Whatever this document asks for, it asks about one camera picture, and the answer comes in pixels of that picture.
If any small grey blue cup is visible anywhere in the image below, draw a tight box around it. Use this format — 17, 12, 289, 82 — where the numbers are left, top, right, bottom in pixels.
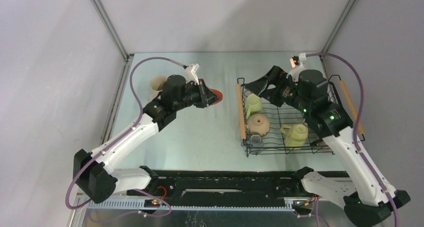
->
250, 134, 263, 148

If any beige round speckled mug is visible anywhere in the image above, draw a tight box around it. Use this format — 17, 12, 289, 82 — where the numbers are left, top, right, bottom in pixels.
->
246, 113, 271, 137

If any aluminium slotted rail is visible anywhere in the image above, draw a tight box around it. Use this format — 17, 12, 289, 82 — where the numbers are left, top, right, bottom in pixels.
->
86, 198, 295, 212

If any wooden rack handle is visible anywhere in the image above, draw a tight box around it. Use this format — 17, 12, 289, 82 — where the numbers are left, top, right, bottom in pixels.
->
236, 83, 247, 141
339, 80, 358, 121

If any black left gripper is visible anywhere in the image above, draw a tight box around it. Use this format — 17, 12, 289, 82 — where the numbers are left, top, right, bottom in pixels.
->
173, 79, 221, 112

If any black wire dish rack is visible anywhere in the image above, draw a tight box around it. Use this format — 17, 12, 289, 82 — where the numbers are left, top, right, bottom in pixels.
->
237, 70, 354, 156

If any right wooden rack handle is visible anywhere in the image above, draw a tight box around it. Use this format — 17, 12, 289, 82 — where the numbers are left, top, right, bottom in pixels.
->
339, 80, 358, 121

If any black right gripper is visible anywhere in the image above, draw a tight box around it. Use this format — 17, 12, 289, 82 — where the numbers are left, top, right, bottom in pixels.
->
244, 65, 310, 114

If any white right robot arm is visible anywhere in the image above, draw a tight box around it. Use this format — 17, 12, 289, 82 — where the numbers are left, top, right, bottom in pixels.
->
244, 65, 411, 227

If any floral patterned cream mug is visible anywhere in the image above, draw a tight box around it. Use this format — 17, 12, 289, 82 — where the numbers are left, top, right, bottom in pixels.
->
148, 75, 168, 102

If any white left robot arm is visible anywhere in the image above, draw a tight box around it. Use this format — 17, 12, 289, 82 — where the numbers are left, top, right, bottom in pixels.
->
73, 75, 223, 204

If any left wooden rack handle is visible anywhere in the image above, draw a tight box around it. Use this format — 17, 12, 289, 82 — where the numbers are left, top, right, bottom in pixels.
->
236, 83, 247, 141

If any light green mug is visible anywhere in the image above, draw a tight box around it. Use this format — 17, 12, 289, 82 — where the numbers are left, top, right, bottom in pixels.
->
245, 94, 263, 120

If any small red orange cup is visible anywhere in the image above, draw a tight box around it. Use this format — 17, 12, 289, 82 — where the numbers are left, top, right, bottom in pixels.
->
210, 88, 223, 105

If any yellow green faceted mug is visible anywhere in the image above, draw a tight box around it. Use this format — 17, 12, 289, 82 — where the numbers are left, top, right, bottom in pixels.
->
280, 123, 309, 150

